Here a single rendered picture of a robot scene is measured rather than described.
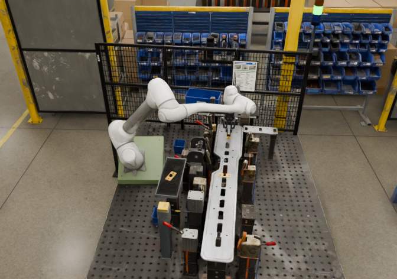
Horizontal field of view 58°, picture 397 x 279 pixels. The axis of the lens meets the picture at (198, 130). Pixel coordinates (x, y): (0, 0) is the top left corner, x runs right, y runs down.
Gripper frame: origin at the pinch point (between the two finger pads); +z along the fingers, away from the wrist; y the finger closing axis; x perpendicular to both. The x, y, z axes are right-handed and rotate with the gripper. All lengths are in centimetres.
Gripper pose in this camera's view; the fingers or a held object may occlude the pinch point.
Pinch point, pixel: (228, 132)
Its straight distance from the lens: 293.1
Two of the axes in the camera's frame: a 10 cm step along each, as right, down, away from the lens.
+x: 1.3, -5.7, 8.1
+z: 0.1, 8.2, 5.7
